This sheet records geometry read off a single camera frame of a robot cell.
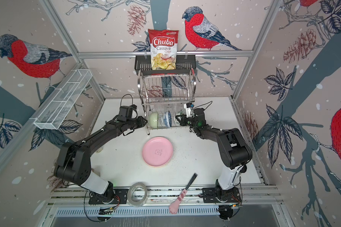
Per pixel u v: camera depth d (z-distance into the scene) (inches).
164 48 32.9
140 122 31.3
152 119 35.5
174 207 27.5
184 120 32.9
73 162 17.5
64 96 31.3
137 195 29.8
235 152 19.3
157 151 34.5
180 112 35.9
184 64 37.4
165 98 49.2
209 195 28.8
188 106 33.1
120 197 28.7
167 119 35.5
